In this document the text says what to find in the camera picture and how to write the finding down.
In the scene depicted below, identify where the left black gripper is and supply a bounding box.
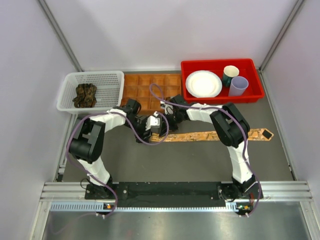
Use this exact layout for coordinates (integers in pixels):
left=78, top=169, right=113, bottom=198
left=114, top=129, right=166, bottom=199
left=125, top=115, right=153, bottom=144

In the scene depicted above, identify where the slotted cable duct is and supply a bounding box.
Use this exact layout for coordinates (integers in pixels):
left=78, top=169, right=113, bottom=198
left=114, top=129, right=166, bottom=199
left=50, top=202, right=251, bottom=213

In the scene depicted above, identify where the purple cable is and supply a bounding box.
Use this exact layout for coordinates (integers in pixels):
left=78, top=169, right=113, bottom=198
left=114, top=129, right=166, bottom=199
left=149, top=83, right=262, bottom=217
left=65, top=110, right=171, bottom=220

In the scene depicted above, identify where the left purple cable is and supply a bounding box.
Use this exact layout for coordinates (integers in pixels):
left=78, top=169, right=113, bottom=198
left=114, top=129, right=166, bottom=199
left=65, top=110, right=171, bottom=220

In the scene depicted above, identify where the orange compartment tray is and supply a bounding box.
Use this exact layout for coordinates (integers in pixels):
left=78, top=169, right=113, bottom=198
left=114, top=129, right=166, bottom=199
left=120, top=73, right=182, bottom=115

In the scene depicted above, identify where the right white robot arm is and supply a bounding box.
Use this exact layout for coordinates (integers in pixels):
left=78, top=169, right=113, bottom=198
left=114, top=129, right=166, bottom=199
left=161, top=95, right=262, bottom=201

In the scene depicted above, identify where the dark camouflage tie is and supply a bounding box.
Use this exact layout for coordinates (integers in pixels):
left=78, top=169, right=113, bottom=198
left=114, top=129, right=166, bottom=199
left=72, top=83, right=97, bottom=108

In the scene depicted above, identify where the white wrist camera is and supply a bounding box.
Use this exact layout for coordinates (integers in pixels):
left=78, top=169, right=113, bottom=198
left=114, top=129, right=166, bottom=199
left=145, top=111, right=162, bottom=130
left=160, top=101, right=174, bottom=115

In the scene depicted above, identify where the orange patterned tie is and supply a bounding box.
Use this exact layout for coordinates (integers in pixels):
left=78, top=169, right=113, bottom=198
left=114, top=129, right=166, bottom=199
left=149, top=128, right=274, bottom=143

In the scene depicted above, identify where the lavender plastic cup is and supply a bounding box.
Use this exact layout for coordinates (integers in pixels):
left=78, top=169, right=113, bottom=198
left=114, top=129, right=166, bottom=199
left=228, top=76, right=249, bottom=97

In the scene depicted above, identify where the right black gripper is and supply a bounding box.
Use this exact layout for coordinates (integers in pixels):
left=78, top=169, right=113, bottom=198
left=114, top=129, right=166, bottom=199
left=160, top=110, right=183, bottom=138

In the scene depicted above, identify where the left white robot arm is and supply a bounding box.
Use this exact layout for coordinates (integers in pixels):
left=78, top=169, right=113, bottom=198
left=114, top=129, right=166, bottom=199
left=69, top=98, right=167, bottom=200

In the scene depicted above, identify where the white paper plate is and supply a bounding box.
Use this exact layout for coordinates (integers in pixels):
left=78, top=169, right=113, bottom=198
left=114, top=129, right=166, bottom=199
left=185, top=70, right=223, bottom=98

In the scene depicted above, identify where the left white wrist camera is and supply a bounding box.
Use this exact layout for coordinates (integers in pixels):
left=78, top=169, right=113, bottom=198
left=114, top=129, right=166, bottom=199
left=145, top=111, right=162, bottom=130

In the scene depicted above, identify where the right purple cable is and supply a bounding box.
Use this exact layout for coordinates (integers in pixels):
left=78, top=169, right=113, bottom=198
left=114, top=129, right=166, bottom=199
left=149, top=83, right=262, bottom=217

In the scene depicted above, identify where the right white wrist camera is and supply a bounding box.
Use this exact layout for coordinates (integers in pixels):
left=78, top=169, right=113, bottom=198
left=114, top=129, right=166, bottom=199
left=160, top=101, right=174, bottom=115

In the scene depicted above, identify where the green cup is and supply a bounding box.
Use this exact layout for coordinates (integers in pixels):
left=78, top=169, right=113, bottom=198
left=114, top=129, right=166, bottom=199
left=222, top=65, right=240, bottom=88

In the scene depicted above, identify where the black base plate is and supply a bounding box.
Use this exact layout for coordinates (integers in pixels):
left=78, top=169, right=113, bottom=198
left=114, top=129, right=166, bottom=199
left=84, top=180, right=263, bottom=208

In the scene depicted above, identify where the white perforated plastic basket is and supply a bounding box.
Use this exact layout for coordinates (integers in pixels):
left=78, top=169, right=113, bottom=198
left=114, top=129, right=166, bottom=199
left=56, top=70, right=125, bottom=115

